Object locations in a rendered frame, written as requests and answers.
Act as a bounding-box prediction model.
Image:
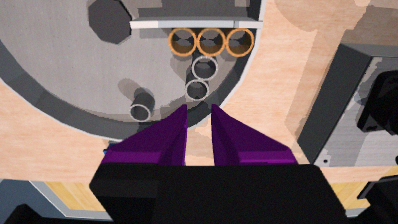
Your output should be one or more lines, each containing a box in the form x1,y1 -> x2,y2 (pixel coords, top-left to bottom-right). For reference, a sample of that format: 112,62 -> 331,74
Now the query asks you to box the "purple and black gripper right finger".
211,104 -> 298,166

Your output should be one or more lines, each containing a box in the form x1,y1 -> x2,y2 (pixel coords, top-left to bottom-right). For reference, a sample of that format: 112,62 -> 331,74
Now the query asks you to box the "grey metal ring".
129,93 -> 155,122
185,71 -> 209,101
192,50 -> 218,81

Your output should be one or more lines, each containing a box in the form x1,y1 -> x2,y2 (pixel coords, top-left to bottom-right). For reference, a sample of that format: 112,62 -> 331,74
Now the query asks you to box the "bronze bushing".
168,27 -> 197,56
224,28 -> 254,57
197,27 -> 226,56

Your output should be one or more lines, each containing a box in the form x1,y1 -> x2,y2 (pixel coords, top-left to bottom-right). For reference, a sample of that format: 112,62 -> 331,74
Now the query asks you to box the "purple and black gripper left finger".
99,104 -> 188,166

